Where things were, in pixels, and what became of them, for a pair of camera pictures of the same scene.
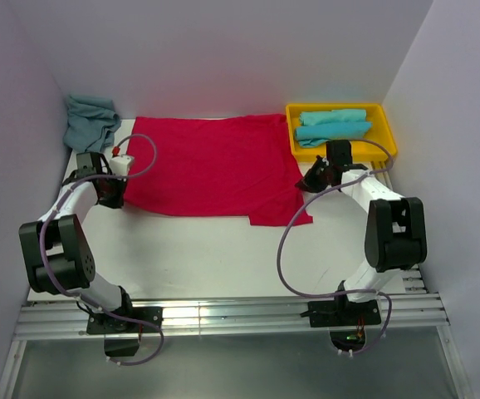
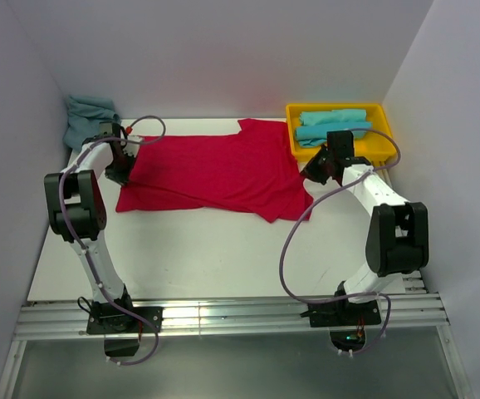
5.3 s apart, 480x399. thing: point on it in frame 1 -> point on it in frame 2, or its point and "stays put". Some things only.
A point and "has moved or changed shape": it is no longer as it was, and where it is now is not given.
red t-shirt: x=235 y=165 has moved or changed shape
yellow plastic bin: x=379 y=130 stays put
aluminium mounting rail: x=40 y=320 stays put
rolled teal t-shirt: x=339 y=115 stays put
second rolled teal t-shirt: x=312 y=135 stays put
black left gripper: x=118 y=202 -> x=121 y=178
